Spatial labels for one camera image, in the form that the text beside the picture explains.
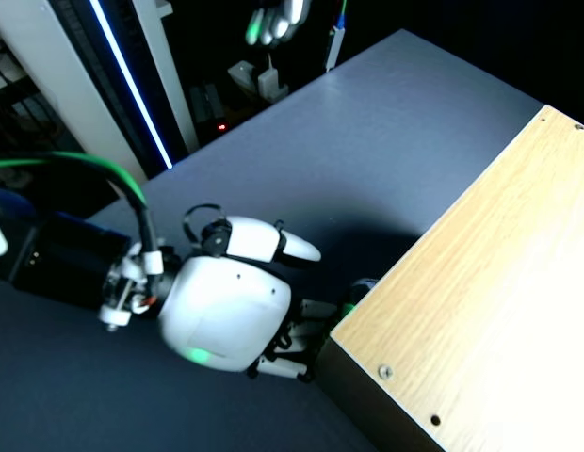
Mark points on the white adapter box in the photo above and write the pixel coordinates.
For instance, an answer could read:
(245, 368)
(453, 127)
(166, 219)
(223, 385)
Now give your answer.
(334, 47)

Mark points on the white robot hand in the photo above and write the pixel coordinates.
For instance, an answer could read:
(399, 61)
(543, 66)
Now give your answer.
(226, 311)
(273, 23)

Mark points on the light wooden cabinet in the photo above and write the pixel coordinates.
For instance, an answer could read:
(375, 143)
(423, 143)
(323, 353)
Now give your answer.
(461, 282)

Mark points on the grey block with spike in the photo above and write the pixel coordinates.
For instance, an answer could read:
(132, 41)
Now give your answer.
(270, 82)

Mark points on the grey table cloth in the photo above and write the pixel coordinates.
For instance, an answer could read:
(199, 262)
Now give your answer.
(320, 155)

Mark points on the white column with blue light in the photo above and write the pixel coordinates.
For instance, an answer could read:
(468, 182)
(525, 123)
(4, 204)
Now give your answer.
(61, 85)

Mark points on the black device with red light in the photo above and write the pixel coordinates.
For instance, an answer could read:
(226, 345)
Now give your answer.
(209, 110)

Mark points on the grey angled bracket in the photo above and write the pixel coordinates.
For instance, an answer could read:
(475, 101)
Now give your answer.
(240, 75)

